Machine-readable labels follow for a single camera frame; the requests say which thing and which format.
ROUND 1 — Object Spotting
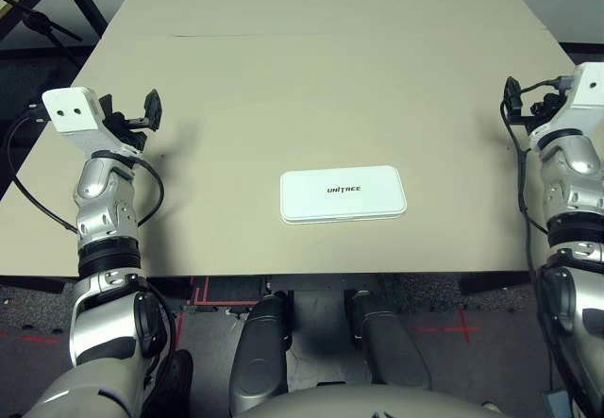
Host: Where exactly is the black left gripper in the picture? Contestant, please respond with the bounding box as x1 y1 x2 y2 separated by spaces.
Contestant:
99 88 164 152

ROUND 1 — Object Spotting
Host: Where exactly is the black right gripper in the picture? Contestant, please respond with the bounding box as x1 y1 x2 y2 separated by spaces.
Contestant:
503 75 564 125

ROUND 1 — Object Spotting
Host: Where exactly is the white hard pencil case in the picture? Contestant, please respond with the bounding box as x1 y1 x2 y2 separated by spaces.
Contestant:
278 164 408 225

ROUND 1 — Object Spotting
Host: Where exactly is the black-framed side table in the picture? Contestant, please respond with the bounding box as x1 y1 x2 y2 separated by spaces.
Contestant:
0 0 109 44

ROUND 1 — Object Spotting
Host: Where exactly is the black tripod stand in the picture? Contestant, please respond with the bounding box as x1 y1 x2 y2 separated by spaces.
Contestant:
0 0 84 68

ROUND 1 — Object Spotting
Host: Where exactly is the red floor tape cross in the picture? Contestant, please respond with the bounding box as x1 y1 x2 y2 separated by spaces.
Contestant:
417 311 482 343

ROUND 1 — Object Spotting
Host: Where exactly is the black shoe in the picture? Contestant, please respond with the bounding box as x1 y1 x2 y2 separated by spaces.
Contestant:
155 349 194 418

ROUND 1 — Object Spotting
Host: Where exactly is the dark grey right robot leg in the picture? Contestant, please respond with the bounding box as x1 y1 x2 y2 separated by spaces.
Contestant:
346 293 433 391

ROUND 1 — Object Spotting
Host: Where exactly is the dark grey robot leg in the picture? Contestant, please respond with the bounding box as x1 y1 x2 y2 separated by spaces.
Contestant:
346 293 433 391
228 293 292 417

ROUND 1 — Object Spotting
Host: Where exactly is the dark grey left robot leg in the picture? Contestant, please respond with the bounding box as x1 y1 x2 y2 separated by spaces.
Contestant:
228 293 292 417

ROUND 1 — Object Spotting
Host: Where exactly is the blue-grey foot pedal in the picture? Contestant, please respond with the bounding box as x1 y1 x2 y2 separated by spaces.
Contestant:
542 389 575 418

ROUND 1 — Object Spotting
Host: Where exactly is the grey robot torso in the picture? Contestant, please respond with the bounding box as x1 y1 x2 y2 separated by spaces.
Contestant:
240 384 515 418

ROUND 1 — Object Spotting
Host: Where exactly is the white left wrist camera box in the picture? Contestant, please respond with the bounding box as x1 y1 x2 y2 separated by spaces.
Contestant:
41 86 143 158

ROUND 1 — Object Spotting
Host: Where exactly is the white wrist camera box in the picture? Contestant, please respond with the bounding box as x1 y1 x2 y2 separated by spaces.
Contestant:
41 86 143 158
528 62 604 143

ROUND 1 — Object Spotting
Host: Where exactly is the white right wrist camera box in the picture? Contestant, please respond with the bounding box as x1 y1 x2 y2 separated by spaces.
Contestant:
528 62 604 143

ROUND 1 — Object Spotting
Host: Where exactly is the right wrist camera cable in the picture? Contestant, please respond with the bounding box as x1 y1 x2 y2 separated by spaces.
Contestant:
498 75 575 418

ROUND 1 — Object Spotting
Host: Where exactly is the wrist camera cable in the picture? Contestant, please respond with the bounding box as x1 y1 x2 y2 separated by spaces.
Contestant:
7 106 165 235
498 75 575 418

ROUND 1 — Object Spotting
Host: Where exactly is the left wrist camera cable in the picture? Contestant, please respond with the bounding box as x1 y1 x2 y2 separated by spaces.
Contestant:
7 106 165 235

